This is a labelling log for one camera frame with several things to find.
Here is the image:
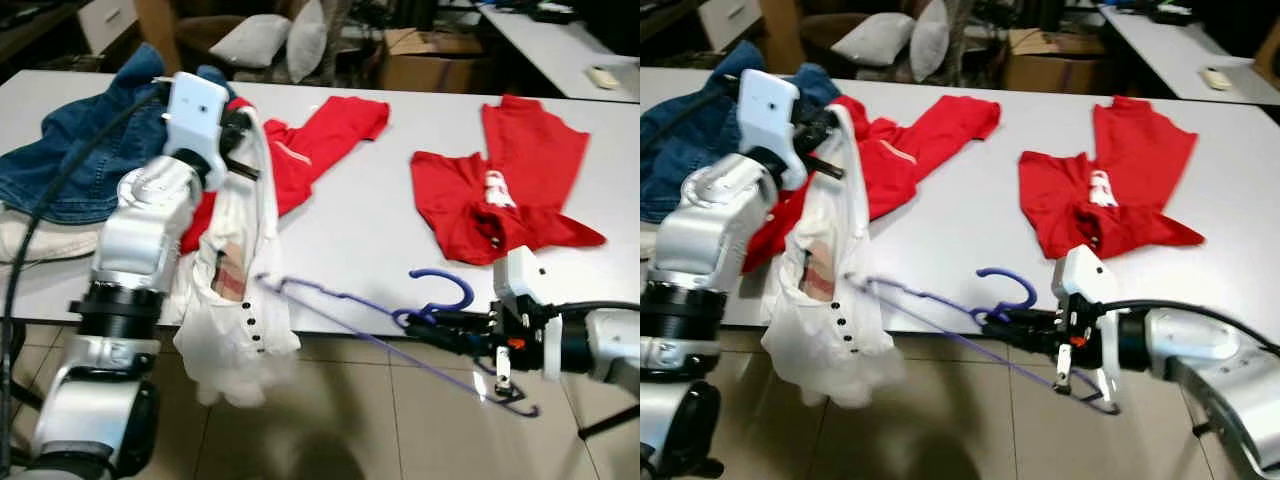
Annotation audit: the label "brown cardboard box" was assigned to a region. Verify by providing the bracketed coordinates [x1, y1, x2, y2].
[1000, 28, 1111, 96]
[378, 28, 491, 94]

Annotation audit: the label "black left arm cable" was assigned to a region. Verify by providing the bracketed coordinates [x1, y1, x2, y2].
[640, 85, 743, 136]
[0, 88, 169, 476]

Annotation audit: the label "white shirt plaid trim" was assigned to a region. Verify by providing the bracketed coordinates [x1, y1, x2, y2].
[172, 105, 301, 406]
[760, 105, 906, 406]

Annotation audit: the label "small white table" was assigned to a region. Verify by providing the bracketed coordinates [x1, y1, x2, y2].
[470, 0, 641, 104]
[1095, 0, 1280, 106]

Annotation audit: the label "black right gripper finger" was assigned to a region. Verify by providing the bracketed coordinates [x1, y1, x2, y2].
[400, 324, 479, 349]
[982, 323, 1049, 347]
[395, 308, 476, 329]
[978, 306, 1046, 327]

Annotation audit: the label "red shirt white stripes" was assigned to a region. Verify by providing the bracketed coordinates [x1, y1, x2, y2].
[745, 95, 1003, 271]
[180, 95, 391, 256]

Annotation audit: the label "red polo shirt white logo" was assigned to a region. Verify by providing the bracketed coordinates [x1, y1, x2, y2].
[410, 95, 608, 266]
[1018, 95, 1206, 261]

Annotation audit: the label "purple clothes hanger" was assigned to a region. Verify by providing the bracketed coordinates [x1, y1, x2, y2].
[255, 268, 541, 418]
[845, 268, 1121, 413]

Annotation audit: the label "blue denim jacket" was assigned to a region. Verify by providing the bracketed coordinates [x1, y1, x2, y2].
[0, 42, 236, 226]
[640, 40, 841, 221]

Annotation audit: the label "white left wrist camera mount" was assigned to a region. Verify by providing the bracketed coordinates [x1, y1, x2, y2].
[163, 72, 233, 191]
[737, 70, 801, 191]

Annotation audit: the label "wide grey pillow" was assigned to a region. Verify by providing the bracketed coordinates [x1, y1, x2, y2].
[207, 14, 293, 69]
[830, 12, 916, 67]

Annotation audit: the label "large white table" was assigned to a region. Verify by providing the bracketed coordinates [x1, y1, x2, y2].
[0, 68, 641, 336]
[640, 68, 1280, 331]

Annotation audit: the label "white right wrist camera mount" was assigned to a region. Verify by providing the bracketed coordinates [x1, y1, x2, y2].
[1050, 245, 1123, 411]
[492, 245, 563, 381]

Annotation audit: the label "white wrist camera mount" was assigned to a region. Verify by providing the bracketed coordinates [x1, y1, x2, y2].
[492, 245, 563, 381]
[737, 70, 801, 191]
[1050, 245, 1123, 411]
[163, 72, 233, 191]

